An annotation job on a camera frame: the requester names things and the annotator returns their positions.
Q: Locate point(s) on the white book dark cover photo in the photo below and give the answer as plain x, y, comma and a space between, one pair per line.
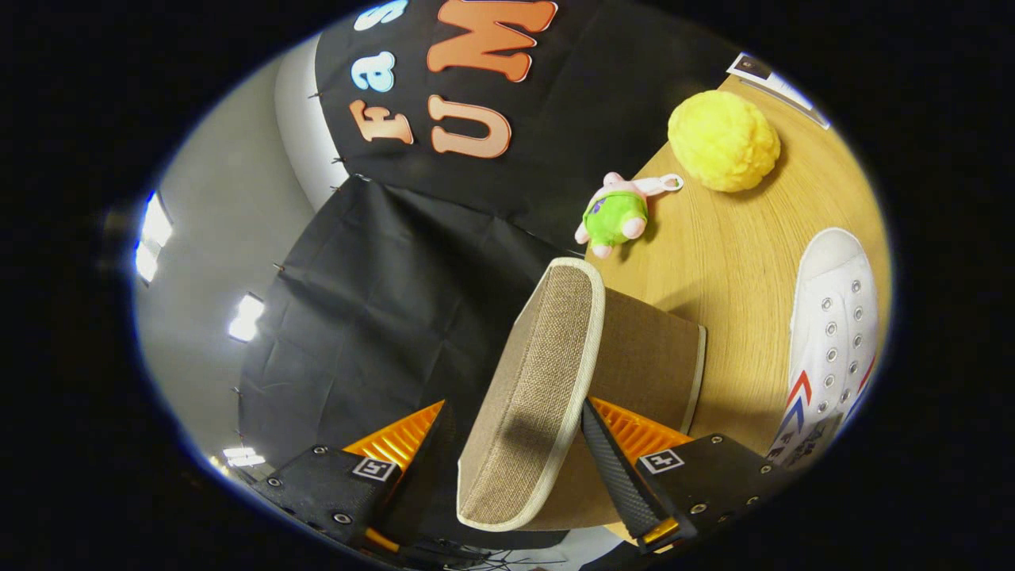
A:
785, 91

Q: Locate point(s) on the black backdrop cloth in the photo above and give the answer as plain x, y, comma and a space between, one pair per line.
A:
381, 317

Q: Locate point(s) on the long ceiling light tube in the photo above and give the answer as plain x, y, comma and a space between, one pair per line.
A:
246, 317

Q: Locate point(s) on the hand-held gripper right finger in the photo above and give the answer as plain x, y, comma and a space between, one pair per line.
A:
614, 468

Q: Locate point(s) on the pink and green plush toy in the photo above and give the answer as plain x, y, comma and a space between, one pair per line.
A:
614, 218

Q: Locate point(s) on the white canvas shoe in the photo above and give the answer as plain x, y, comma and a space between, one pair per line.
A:
833, 277

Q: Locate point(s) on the large ceiling light panel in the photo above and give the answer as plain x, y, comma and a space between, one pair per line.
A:
155, 234

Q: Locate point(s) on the small ceiling light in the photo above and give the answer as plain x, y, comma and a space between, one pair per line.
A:
243, 457

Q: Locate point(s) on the brown fabric storage box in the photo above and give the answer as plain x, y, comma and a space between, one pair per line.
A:
523, 396

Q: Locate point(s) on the yellow plush toy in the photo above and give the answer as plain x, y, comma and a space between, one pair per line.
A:
721, 143

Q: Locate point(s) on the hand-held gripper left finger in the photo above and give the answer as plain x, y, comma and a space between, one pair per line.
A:
428, 476

